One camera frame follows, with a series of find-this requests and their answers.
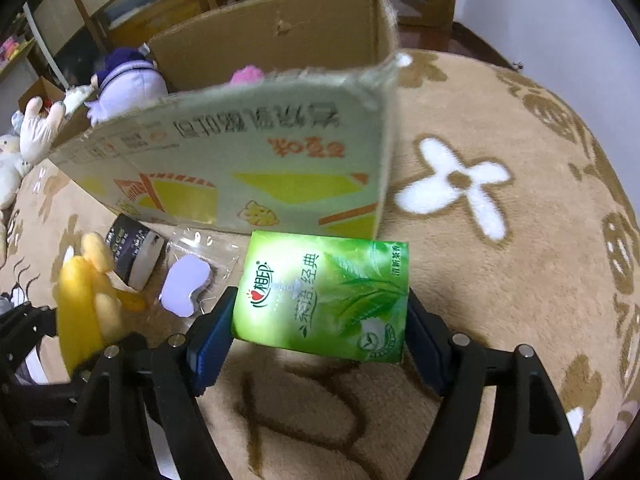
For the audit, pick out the white duck plush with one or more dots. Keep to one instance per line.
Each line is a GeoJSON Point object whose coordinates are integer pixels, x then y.
{"type": "Point", "coordinates": [13, 168]}

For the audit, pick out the purple haired plush doll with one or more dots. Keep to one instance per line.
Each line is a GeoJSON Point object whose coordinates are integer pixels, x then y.
{"type": "Point", "coordinates": [128, 80]}

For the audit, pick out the lilac soap in wrapper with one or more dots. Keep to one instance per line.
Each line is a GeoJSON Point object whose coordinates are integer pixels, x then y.
{"type": "Point", "coordinates": [184, 282]}

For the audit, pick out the wooden wardrobe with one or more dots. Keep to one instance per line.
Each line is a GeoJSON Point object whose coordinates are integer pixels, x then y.
{"type": "Point", "coordinates": [76, 34]}

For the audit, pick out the green tissue pack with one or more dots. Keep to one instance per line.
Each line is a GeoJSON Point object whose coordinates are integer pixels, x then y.
{"type": "Point", "coordinates": [339, 297]}

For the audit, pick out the black face product box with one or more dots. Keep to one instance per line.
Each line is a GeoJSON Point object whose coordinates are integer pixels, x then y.
{"type": "Point", "coordinates": [135, 249]}

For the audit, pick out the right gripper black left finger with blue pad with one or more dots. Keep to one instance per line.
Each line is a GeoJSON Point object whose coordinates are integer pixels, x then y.
{"type": "Point", "coordinates": [108, 437]}

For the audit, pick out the yellow plush toy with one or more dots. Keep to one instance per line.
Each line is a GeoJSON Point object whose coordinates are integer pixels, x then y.
{"type": "Point", "coordinates": [88, 307]}

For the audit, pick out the cardboard box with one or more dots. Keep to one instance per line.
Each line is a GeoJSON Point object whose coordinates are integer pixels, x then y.
{"type": "Point", "coordinates": [305, 150]}

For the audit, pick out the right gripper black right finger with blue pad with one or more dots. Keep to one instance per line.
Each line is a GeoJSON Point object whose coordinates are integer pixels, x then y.
{"type": "Point", "coordinates": [529, 437]}

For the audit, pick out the pink plush bear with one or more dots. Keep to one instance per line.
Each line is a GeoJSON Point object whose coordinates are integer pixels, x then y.
{"type": "Point", "coordinates": [249, 74]}

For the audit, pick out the white bunny plush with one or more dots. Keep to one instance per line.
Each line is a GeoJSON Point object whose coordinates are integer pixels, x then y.
{"type": "Point", "coordinates": [38, 132]}

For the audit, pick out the beige floral blanket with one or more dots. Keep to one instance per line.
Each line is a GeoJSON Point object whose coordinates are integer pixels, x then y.
{"type": "Point", "coordinates": [519, 231]}

